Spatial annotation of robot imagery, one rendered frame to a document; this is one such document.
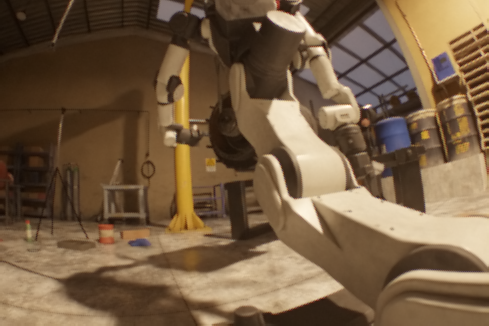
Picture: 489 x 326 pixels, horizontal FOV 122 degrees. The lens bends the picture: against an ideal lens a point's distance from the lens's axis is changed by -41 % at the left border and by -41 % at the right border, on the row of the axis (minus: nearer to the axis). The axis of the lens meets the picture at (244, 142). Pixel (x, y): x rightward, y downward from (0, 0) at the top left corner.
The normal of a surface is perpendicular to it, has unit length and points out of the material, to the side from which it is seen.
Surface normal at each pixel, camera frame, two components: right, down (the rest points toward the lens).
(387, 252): -0.95, 0.01
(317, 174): 0.31, -0.30
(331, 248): -0.74, 0.25
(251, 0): 0.01, -0.27
